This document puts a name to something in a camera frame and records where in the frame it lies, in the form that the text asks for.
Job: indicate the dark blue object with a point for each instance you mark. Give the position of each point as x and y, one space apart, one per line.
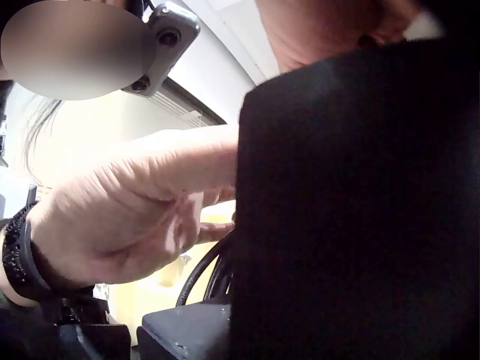
93 343

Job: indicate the black wrist band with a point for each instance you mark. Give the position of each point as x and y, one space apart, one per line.
22 247

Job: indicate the white ceiling air conditioner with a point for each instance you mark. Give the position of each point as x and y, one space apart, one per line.
187 103

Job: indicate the person's left hand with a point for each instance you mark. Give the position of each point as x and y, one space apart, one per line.
112 217

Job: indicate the person's left thumb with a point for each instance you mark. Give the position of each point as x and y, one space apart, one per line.
187 157

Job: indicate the person's body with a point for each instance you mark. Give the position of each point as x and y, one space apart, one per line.
93 123

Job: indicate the person's right hand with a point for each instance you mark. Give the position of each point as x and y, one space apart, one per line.
322 30

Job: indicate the person's left fingers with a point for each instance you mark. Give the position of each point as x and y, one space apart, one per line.
215 232

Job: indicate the large black object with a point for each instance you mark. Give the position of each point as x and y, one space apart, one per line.
356 210

